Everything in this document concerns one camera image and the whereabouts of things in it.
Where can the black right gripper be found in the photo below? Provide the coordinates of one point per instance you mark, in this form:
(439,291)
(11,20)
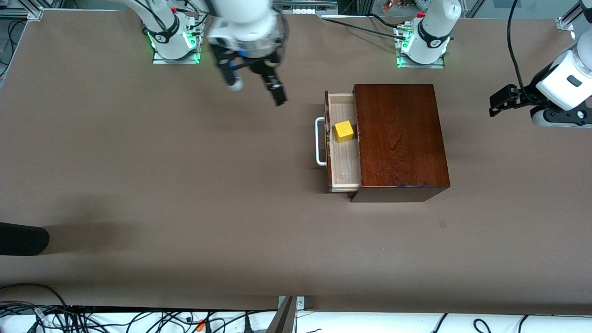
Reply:
(262,67)

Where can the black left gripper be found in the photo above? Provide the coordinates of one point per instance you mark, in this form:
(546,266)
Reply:
(528,96)

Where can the yellow cube block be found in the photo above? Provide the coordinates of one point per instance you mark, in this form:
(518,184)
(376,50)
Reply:
(344,131)

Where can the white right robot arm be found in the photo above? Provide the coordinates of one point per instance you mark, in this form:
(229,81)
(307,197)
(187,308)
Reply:
(240,18)

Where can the dark brown wooden cabinet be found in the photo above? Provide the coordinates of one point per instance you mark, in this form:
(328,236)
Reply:
(400,134)

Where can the dark diagonal bar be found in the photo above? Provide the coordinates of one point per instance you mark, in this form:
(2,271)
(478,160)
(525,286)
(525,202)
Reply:
(282,319)

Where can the orange plug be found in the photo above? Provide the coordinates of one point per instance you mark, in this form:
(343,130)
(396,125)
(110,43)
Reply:
(200,326)

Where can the black ribbed cylinder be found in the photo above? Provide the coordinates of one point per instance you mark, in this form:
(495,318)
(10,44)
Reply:
(23,238)

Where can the grey metal rail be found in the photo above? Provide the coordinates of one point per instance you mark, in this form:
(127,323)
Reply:
(303,3)

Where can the aluminium frame profile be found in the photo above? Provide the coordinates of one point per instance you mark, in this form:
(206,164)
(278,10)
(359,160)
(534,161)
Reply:
(566,23)
(34,14)

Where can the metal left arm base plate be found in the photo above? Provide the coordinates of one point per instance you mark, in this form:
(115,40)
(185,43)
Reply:
(407,65)

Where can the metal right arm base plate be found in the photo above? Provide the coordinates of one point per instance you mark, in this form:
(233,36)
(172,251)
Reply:
(158,60)

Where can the silver metal bracket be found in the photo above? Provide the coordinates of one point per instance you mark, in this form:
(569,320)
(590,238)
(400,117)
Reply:
(300,303)

